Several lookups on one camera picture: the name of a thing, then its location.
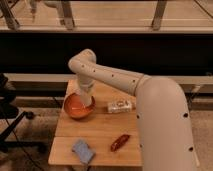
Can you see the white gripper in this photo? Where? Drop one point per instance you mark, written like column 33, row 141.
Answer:
column 85, row 97

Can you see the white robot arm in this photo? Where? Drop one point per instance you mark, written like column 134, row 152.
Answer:
column 163, row 118

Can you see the orange ceramic bowl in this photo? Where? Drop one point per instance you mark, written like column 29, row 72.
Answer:
column 75, row 108

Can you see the blue sponge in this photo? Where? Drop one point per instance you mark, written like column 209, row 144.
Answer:
column 83, row 151

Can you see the red snack packet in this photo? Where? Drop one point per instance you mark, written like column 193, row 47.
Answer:
column 119, row 142

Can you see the black office chair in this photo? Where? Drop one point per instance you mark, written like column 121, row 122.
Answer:
column 8, row 111

